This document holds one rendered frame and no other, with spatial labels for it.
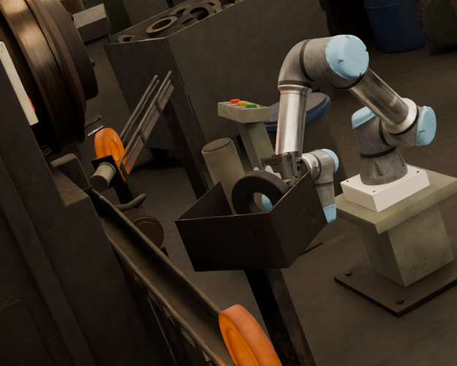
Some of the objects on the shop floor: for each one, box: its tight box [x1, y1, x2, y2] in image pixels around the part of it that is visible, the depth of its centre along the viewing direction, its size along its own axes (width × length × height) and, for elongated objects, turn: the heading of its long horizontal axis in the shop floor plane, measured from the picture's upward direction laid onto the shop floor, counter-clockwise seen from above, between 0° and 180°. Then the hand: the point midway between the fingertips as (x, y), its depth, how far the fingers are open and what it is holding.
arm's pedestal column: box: [333, 203, 457, 318], centre depth 297 cm, size 40×40×26 cm
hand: (257, 190), depth 218 cm, fingers closed
